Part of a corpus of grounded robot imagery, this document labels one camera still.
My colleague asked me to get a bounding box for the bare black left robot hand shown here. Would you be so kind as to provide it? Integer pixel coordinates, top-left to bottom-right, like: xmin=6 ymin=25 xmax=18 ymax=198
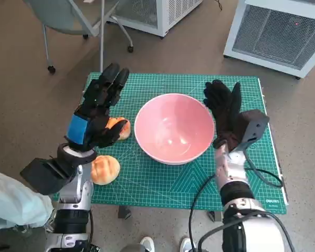
xmin=64 ymin=62 xmax=131 ymax=153

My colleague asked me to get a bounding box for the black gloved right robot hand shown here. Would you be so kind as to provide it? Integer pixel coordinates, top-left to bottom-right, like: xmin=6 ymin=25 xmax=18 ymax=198
xmin=203 ymin=80 xmax=246 ymax=152

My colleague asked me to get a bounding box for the long orange toy bread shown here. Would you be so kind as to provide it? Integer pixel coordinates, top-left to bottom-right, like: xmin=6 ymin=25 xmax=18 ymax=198
xmin=104 ymin=117 xmax=132 ymax=141

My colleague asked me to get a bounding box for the pink bowl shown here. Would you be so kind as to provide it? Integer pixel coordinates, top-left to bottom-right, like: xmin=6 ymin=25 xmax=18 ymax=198
xmin=134 ymin=92 xmax=216 ymax=166

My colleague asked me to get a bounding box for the round scored toy bread bun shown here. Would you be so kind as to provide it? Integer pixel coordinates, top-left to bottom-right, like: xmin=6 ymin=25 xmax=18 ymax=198
xmin=90 ymin=154 xmax=121 ymax=186

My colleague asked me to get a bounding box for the thin metal pole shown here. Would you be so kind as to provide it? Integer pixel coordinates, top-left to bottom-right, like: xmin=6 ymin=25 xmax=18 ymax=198
xmin=98 ymin=0 xmax=106 ymax=73

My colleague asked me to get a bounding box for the green cutting mat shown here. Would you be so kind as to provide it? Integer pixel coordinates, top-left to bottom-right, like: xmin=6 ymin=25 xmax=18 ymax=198
xmin=52 ymin=72 xmax=288 ymax=215

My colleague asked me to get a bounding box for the white mesh-front cabinet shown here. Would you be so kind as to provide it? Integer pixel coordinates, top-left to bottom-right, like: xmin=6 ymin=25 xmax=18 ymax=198
xmin=223 ymin=0 xmax=315 ymax=80

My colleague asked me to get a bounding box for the grey wheeled chair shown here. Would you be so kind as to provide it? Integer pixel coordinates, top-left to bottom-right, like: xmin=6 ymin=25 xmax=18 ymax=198
xmin=22 ymin=0 xmax=135 ymax=75

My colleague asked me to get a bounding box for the white louvred mesh cabinet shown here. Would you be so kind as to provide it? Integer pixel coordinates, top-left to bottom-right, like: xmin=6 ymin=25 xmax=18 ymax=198
xmin=106 ymin=0 xmax=204 ymax=38

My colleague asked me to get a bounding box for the pale green cloth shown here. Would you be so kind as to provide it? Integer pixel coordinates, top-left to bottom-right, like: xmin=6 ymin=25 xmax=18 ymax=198
xmin=0 ymin=166 xmax=54 ymax=237

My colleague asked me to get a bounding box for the white shoe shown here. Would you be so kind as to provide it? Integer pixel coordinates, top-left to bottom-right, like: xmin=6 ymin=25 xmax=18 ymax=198
xmin=140 ymin=236 xmax=156 ymax=252
xmin=179 ymin=237 xmax=198 ymax=252

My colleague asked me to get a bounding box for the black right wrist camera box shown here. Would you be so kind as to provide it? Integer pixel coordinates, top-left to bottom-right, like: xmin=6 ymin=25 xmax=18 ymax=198
xmin=234 ymin=109 xmax=270 ymax=152

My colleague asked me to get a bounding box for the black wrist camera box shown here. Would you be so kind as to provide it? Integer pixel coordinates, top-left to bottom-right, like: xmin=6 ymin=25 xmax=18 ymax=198
xmin=19 ymin=156 xmax=77 ymax=196
xmin=234 ymin=109 xmax=270 ymax=152

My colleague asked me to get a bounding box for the black right camera cable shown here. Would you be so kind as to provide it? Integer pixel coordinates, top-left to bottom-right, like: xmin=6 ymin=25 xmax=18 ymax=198
xmin=245 ymin=154 xmax=284 ymax=188

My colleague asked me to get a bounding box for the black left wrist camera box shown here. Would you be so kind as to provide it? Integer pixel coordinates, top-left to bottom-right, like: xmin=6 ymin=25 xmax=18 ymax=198
xmin=19 ymin=156 xmax=77 ymax=196

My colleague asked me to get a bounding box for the long black right arm cable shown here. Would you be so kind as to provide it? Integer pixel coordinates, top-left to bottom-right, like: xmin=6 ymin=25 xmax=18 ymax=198
xmin=188 ymin=174 xmax=219 ymax=252

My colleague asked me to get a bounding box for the black table bracket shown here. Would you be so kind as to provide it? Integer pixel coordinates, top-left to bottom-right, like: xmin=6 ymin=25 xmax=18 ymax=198
xmin=207 ymin=210 xmax=223 ymax=223
xmin=118 ymin=205 xmax=132 ymax=220

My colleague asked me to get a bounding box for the black right shoulder cable loop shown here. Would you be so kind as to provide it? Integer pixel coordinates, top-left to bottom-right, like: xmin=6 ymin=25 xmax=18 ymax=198
xmin=198 ymin=209 xmax=297 ymax=252

